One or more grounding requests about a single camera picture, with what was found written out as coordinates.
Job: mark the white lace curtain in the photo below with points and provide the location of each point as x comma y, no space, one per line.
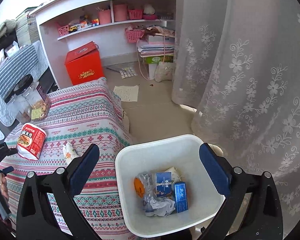
238,64

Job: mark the paper cup with flowers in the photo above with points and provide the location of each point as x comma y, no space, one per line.
175,175

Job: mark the white trash bin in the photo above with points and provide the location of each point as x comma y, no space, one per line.
181,152

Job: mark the pink storage basket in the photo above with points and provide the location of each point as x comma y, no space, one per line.
133,35

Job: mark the paper sheet on floor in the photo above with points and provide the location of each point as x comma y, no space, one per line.
127,93

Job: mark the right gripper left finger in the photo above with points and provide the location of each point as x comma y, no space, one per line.
35,218

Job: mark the crumpled floral wrapper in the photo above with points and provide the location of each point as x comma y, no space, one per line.
69,152

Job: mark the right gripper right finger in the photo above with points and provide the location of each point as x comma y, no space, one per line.
251,209

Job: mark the checkered mat on floor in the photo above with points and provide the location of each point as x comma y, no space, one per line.
124,72

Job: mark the red gift box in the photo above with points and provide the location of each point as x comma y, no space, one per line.
83,64

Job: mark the white bookshelf unit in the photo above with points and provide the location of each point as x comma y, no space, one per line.
110,37

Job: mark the red instant noodle cup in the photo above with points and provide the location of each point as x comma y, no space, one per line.
30,141

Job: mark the patterned striped tablecloth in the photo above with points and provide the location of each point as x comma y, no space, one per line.
81,115

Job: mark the orange peel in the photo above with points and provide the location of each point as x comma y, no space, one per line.
139,187

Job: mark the genrobot finger of the left gripper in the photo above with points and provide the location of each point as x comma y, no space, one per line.
6,151

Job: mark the crumpled white tissue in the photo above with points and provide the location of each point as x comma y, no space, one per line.
162,207

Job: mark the dark blue carton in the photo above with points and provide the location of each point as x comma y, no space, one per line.
163,184

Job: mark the blue small box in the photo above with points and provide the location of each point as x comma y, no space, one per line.
180,196

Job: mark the plastic jar light nuts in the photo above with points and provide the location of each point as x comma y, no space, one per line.
32,97

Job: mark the stack of magazines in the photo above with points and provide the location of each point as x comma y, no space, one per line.
26,27

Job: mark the stack of books and bags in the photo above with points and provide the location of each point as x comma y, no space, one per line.
155,48

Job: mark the left human hand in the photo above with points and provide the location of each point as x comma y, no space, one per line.
3,186

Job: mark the grey sofa with quilt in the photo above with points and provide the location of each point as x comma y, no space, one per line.
30,59

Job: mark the clear plastic bottle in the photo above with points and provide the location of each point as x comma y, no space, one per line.
147,181

